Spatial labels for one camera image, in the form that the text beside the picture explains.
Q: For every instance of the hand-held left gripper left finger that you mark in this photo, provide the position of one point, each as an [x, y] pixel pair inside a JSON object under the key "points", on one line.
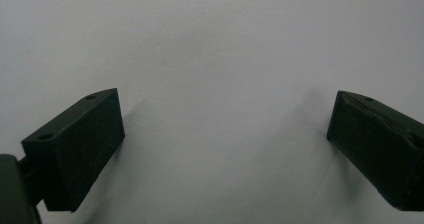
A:
{"points": [[76, 150]]}

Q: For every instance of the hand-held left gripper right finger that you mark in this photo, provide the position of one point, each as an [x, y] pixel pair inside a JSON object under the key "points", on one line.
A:
{"points": [[383, 150]]}

